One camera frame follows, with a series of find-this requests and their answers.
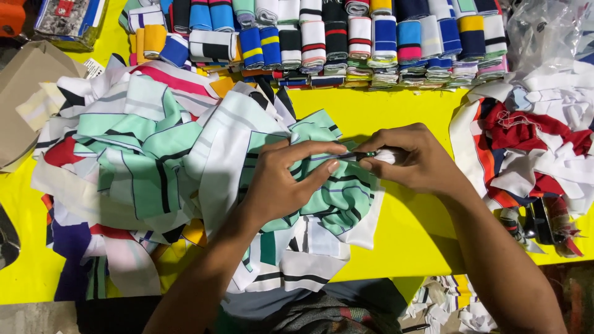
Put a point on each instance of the person's left hand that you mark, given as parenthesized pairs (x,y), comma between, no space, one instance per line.
(274,185)

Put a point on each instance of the white scraps pile on floor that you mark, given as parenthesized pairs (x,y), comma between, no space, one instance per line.
(445,304)

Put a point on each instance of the white paper tag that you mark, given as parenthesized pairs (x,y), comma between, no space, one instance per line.
(94,68)

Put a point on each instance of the heap of red white scraps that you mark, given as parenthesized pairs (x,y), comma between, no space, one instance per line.
(529,144)

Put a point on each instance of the clear plastic bag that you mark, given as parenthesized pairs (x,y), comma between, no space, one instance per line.
(547,32)

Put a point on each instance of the black pen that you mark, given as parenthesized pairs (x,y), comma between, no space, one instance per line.
(415,328)

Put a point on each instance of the plastic-wrapped printed packet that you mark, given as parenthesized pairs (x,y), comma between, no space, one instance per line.
(69,21)

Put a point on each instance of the heap of mixed fabric cuttings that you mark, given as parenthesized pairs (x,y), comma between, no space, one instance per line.
(130,153)

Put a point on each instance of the mint striped fabric piece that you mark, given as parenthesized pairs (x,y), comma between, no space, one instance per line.
(343,199)

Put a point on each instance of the brown cardboard box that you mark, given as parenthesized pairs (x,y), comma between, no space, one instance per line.
(23,92)

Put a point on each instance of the rows of folded striped ribbing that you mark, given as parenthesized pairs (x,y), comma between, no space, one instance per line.
(334,41)

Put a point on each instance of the orange plastic object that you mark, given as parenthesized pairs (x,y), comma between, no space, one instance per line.
(11,17)

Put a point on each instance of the person's right hand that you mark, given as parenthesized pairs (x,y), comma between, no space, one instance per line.
(417,160)

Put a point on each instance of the small green thread snips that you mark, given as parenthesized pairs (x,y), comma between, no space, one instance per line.
(369,154)

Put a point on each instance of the dark metal object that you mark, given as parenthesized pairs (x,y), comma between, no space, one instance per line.
(7,241)

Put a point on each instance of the person's grey patterned clothing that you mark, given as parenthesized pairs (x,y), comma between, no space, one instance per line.
(320,311)

